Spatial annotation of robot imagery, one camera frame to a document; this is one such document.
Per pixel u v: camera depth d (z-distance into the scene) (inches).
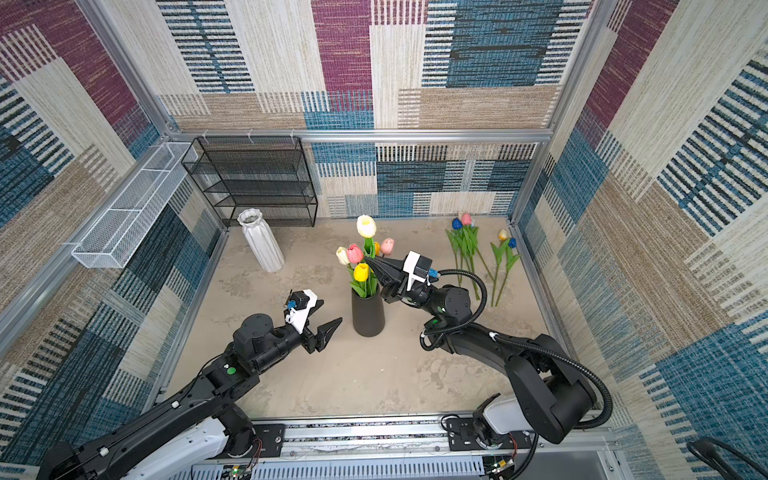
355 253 27.0
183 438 20.3
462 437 28.7
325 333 26.4
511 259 42.1
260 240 36.6
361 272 26.6
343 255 27.8
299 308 24.4
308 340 25.6
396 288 24.1
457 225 44.0
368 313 35.0
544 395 16.8
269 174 42.6
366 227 20.1
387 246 28.5
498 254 42.8
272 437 29.3
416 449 28.7
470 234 43.9
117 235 28.1
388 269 23.8
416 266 21.3
